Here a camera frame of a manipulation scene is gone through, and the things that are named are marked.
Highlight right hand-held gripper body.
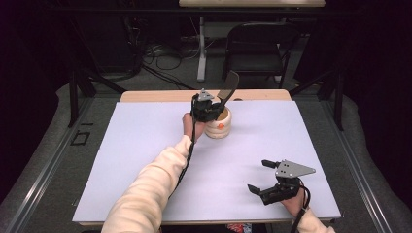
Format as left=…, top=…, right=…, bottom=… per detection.
left=258, top=159, right=317, bottom=206

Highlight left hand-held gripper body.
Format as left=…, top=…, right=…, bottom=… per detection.
left=189, top=87, right=219, bottom=123

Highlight cream ribbed holder cup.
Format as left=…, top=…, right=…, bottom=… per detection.
left=204, top=106, right=233, bottom=140

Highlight dark comb with handle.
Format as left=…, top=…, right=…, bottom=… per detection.
left=216, top=70, right=241, bottom=110

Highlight person's right hand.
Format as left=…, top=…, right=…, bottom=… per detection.
left=281, top=186, right=309, bottom=218

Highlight person's left hand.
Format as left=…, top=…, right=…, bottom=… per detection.
left=182, top=112, right=206, bottom=143

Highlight colourful patterned cloth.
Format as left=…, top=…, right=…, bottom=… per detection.
left=226, top=222, right=255, bottom=233

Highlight white table leg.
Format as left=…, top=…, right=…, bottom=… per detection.
left=196, top=15, right=209, bottom=83

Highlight white table mat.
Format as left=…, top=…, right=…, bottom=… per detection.
left=71, top=99, right=342, bottom=224

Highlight black folding chair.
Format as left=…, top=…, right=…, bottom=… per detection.
left=221, top=21, right=301, bottom=89

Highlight black metal stand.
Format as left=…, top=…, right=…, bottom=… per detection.
left=288, top=62, right=346, bottom=132
left=66, top=17, right=128, bottom=129

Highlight black horizontal bar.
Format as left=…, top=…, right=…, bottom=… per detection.
left=42, top=7, right=358, bottom=16

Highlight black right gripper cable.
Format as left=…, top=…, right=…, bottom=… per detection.
left=290, top=180, right=312, bottom=233

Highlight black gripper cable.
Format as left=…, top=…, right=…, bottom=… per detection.
left=290, top=180, right=312, bottom=233
left=168, top=96, right=199, bottom=200

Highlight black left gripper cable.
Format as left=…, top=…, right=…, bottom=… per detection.
left=168, top=96, right=199, bottom=200

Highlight black floor cables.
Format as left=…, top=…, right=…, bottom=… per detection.
left=141, top=41, right=199, bottom=91

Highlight grey metal rail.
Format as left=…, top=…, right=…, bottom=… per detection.
left=0, top=96, right=95, bottom=233
left=292, top=96, right=395, bottom=233

